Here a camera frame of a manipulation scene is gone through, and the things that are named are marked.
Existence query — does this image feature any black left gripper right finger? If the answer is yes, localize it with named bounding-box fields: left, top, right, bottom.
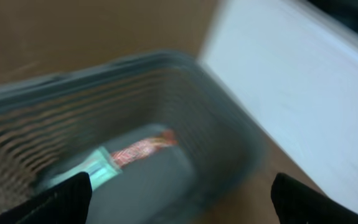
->
left=270, top=173, right=358, bottom=224

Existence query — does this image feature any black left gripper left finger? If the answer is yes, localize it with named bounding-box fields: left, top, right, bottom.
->
left=0, top=172, right=92, bottom=224

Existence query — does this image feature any teal white snack packet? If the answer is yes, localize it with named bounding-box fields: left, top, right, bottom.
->
left=35, top=146, right=122, bottom=193

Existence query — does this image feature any red Top chocolate bar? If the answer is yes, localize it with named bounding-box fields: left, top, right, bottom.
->
left=110, top=129, right=177, bottom=168

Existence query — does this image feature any grey plastic mesh basket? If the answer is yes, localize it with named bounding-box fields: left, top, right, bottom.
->
left=0, top=51, right=265, bottom=223

